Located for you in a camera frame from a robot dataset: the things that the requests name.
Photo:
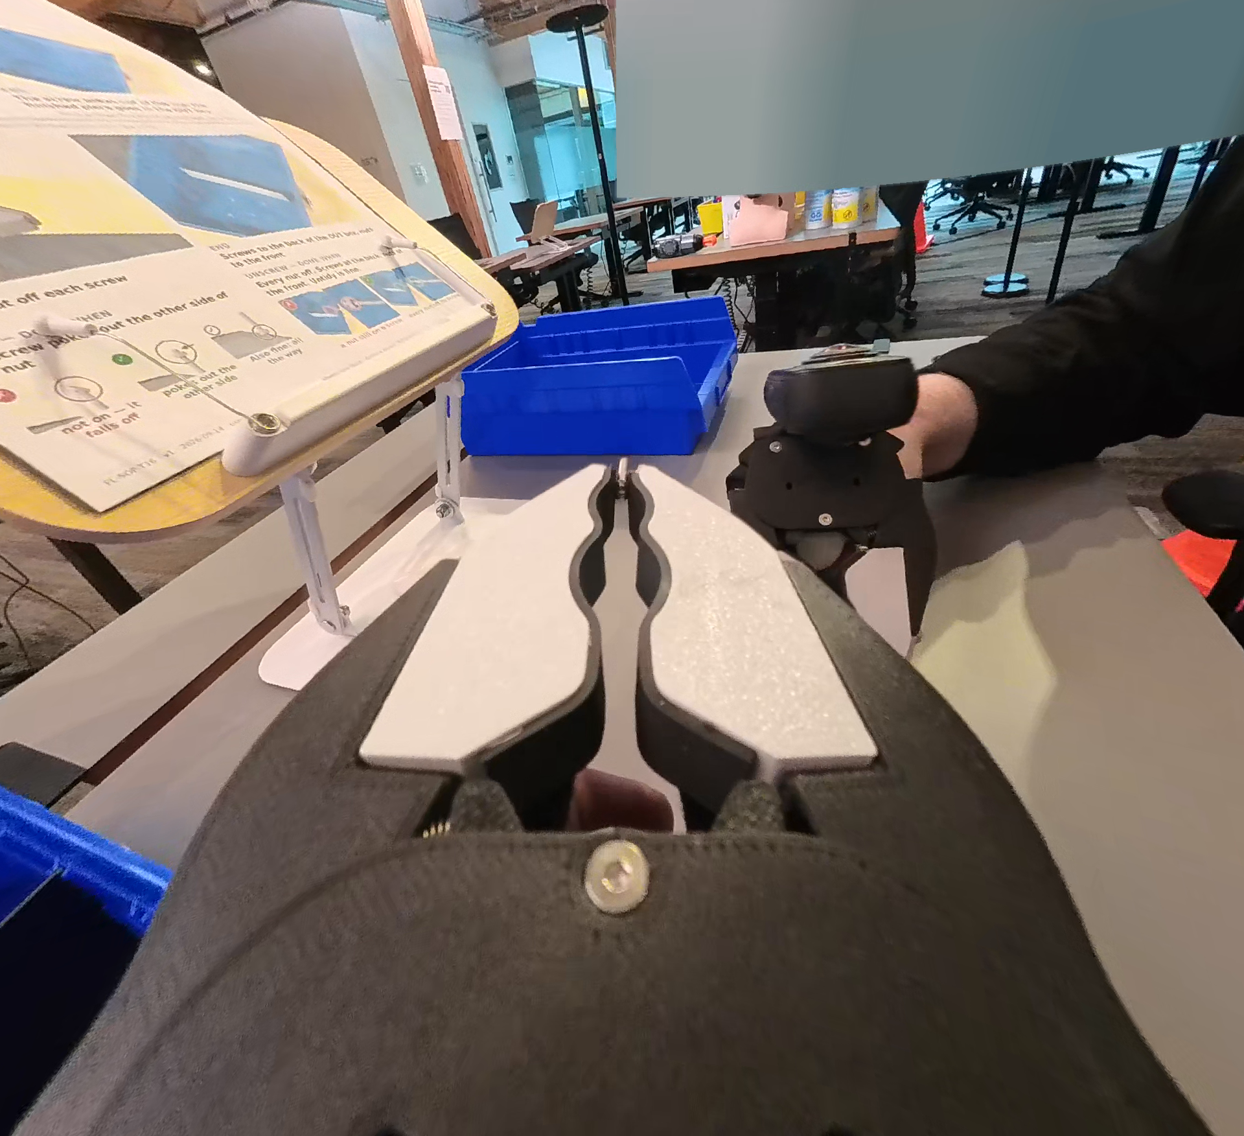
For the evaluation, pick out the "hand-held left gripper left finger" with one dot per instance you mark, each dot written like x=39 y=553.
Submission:
x=485 y=650

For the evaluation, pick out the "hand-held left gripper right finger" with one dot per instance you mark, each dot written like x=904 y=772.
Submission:
x=748 y=650

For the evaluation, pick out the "small steel bolt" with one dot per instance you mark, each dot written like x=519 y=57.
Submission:
x=622 y=473

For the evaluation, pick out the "blue plastic bin with dividers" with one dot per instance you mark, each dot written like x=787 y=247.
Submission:
x=58 y=840

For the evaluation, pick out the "person's right forearm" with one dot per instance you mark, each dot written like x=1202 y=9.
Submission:
x=1117 y=349

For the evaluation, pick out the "person's right hand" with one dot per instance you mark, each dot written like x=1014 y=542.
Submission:
x=938 y=426

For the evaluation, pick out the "white stand leg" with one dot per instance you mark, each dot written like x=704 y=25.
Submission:
x=448 y=445
x=316 y=553

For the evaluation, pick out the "pink beige object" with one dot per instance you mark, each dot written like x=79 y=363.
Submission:
x=759 y=225

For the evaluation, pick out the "orange cone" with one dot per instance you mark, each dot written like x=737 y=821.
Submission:
x=924 y=231
x=1193 y=563

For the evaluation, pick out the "white wipes canister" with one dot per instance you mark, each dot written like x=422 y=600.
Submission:
x=848 y=208
x=819 y=208

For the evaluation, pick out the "white page holder ledge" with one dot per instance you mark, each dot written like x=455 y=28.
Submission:
x=389 y=378

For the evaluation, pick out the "printed instruction sheet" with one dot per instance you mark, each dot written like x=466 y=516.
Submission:
x=194 y=281

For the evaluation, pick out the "instruction board on white stand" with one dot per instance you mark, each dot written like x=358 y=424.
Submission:
x=369 y=194

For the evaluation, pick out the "black floor lamp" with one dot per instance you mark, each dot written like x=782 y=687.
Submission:
x=575 y=20

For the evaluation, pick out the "white paper notice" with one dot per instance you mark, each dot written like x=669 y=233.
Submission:
x=442 y=100

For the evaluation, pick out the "wooden pillar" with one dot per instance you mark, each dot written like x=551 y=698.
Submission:
x=418 y=38

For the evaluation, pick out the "black stanchion post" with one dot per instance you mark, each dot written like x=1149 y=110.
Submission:
x=1006 y=284

